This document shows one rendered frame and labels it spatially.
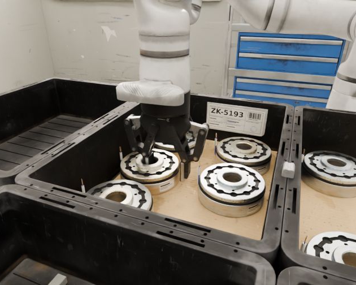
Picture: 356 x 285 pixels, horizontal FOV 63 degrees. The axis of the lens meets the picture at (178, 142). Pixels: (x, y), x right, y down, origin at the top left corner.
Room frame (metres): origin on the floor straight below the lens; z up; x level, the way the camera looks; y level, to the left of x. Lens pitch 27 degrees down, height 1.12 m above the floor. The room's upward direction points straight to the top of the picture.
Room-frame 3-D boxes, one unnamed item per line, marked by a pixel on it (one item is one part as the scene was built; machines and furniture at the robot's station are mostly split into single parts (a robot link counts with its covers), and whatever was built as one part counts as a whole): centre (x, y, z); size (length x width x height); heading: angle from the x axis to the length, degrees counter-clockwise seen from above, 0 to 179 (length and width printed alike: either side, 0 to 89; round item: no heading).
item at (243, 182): (0.38, -0.08, 0.86); 0.05 x 0.05 x 0.01
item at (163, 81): (0.40, 0.02, 1.03); 0.11 x 0.09 x 0.06; 163
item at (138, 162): (0.43, 0.05, 0.86); 0.05 x 0.05 x 0.01
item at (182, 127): (0.42, 0.02, 0.96); 0.08 x 0.08 x 0.09
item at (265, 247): (0.41, -0.02, 0.92); 0.40 x 0.30 x 0.02; 158
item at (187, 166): (0.41, -0.02, 0.87); 0.03 x 0.01 x 0.05; 73
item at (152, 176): (0.43, 0.05, 0.86); 0.10 x 0.10 x 0.01
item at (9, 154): (0.52, 0.26, 0.87); 0.40 x 0.30 x 0.11; 158
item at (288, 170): (0.29, -0.13, 0.94); 0.02 x 0.01 x 0.01; 158
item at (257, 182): (0.38, -0.08, 0.86); 0.10 x 0.10 x 0.01
